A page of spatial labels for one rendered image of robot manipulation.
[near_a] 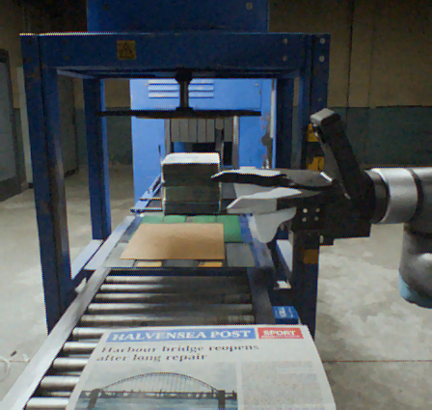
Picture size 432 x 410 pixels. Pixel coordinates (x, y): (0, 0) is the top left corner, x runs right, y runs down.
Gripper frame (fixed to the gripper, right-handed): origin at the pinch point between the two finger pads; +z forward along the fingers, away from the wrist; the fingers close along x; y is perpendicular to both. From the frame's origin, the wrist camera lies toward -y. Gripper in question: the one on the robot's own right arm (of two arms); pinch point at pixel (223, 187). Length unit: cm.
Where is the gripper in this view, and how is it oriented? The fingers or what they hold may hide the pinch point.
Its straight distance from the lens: 52.8
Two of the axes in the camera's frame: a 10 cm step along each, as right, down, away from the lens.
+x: -1.6, -3.4, 9.3
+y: -0.2, 9.4, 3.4
